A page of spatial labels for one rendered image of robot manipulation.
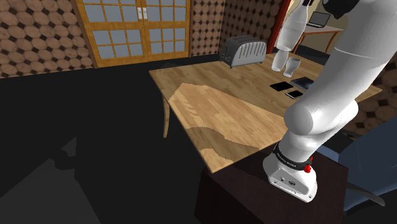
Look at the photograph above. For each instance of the silver toaster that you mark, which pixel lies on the silver toaster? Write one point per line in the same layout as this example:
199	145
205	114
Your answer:
246	52

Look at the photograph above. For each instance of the dark grey tablet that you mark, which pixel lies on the dark grey tablet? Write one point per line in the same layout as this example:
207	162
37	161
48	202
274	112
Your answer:
303	82

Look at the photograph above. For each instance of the black tablet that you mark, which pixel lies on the black tablet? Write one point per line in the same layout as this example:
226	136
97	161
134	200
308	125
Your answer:
281	86

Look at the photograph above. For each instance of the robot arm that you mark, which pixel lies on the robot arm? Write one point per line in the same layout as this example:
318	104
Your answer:
341	77

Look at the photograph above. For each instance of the wooden table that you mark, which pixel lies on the wooden table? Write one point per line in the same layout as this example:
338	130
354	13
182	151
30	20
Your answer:
217	93

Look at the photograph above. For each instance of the wooden glazed double door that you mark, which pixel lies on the wooden glazed double door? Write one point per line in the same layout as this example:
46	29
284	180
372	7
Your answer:
130	31

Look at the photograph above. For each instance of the wooden desk with laptop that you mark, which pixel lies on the wooden desk with laptop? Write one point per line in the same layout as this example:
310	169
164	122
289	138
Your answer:
321	29

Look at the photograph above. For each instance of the dark robot stand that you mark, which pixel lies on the dark robot stand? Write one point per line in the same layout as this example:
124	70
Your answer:
248	198

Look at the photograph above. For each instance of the blue armchair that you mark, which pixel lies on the blue armchair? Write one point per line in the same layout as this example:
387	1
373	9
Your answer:
372	155

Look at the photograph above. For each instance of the black phone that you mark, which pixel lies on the black phone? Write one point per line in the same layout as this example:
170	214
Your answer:
294	94

